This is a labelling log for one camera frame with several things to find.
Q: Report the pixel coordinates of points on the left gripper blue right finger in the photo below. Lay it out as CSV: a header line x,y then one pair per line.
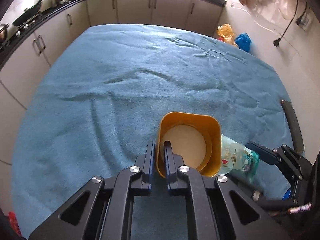
x,y
175,184

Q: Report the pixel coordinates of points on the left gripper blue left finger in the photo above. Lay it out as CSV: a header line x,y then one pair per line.
x,y
141,183

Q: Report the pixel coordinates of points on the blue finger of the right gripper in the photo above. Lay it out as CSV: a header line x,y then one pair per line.
x,y
265,154

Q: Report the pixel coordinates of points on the green cartoon tissue pack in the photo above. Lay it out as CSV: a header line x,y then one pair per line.
x,y
237,158

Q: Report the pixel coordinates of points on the orange square plastic cup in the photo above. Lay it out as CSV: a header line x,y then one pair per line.
x,y
195,137

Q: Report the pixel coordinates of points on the white lower kitchen cabinets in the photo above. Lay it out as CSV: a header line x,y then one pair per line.
x,y
100,103

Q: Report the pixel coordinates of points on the blue towel table cover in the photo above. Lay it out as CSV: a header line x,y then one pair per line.
x,y
248,109

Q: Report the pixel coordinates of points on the blue plastic bag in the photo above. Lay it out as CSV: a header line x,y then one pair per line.
x,y
243,41

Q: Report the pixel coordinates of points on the yellow plastic bag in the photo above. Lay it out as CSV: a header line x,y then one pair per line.
x,y
226,34

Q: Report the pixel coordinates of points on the red plastic basket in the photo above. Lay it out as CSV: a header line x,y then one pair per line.
x,y
14,223

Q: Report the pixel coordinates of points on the black countertop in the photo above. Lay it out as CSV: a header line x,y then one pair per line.
x,y
50,34

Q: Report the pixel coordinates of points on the black frying pan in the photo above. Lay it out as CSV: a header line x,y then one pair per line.
x,y
28,14

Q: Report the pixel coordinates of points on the lidded steel wok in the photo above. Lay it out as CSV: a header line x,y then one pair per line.
x,y
3,32

